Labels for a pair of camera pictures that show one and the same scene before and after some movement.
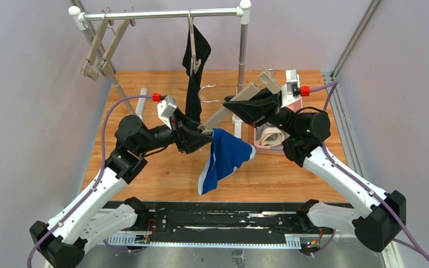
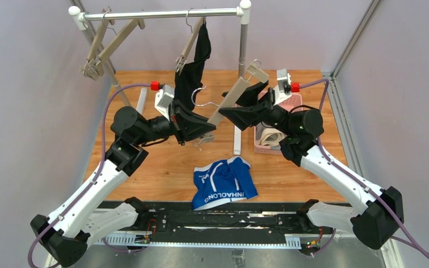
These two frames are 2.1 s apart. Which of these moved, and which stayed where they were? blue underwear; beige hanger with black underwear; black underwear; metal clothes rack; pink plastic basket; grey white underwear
Moved: beige hanger with black underwear; blue underwear; black underwear
Stayed: grey white underwear; pink plastic basket; metal clothes rack
